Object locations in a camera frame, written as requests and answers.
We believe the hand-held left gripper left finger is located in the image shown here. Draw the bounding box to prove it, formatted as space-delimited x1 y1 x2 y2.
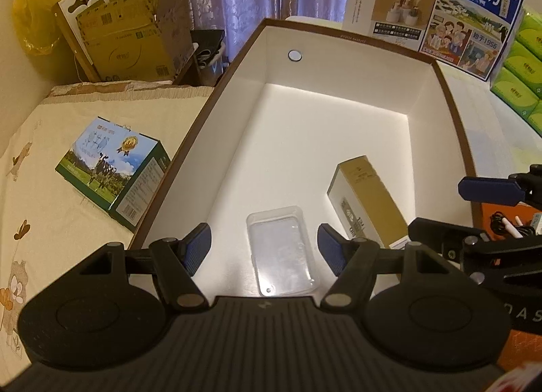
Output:
78 223 212 313

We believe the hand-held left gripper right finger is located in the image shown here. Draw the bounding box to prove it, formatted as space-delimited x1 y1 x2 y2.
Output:
317 223 456 313

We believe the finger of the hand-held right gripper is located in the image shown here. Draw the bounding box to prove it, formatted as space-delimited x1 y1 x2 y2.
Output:
458 165 542 207
408 217 509 268

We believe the black cable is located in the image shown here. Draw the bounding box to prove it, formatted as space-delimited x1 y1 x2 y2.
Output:
489 213 536 244

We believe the clear plastic tray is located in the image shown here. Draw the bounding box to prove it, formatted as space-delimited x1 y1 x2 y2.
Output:
246 205 320 296

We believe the large brown white storage box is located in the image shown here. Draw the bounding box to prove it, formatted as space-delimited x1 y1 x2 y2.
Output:
129 17 485 297

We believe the orange blueprint desk mat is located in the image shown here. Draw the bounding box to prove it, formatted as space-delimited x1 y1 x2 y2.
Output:
478 201 542 392

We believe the gold carton box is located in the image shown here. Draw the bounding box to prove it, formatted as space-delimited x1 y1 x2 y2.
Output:
326 155 411 249

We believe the pastel checked sheet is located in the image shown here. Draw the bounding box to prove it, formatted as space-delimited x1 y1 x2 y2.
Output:
440 59 542 183

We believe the stack of green tissue packs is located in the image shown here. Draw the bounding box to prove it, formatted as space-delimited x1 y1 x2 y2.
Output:
490 8 542 136

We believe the green milk carton box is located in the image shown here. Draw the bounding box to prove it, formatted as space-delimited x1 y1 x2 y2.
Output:
55 117 172 232

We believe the cartoon printed blanket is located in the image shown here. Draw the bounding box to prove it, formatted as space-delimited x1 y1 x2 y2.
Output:
0 83 212 359

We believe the black bag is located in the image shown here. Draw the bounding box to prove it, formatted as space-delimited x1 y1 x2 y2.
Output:
190 30 230 68

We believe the yellow cardboard box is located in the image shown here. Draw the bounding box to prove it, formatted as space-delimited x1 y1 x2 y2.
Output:
76 0 193 81

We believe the yellow plastic bag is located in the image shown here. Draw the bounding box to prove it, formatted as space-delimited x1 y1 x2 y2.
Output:
12 0 77 56

